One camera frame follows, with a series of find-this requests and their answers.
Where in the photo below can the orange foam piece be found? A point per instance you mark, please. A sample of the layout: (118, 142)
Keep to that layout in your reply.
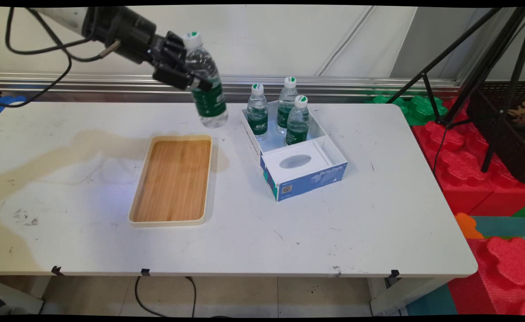
(465, 226)

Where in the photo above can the teal floor mat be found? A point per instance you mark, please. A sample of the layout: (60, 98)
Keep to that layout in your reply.
(503, 226)

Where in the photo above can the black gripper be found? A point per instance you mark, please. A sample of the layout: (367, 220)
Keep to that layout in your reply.
(141, 38)

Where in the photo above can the aluminium frame rail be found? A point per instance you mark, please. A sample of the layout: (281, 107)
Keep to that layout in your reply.
(110, 85)

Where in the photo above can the black mesh crate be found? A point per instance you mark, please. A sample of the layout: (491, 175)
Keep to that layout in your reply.
(512, 147)

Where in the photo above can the small brown toy animal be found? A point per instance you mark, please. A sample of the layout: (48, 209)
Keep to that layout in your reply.
(523, 112)

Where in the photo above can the black camera tripod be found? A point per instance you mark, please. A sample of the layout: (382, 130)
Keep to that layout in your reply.
(489, 58)

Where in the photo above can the black tape piece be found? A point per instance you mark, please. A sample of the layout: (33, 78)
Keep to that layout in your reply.
(145, 272)
(394, 273)
(56, 270)

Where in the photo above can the red foam block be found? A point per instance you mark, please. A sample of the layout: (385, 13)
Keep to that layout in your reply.
(508, 264)
(508, 192)
(459, 170)

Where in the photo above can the white table leg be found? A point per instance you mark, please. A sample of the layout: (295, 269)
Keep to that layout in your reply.
(16, 295)
(401, 297)

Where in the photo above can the blue foam mat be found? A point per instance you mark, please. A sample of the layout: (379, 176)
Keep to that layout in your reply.
(12, 99)

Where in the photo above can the green label water bottle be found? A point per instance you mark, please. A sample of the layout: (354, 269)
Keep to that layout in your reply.
(211, 105)
(284, 112)
(297, 127)
(258, 125)

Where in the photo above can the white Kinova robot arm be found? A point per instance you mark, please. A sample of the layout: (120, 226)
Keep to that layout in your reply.
(61, 15)

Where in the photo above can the wooden tray with cream rim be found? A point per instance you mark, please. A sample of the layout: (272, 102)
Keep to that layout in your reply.
(173, 179)

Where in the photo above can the white blue printed tissue box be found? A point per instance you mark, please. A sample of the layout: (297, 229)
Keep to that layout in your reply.
(311, 179)

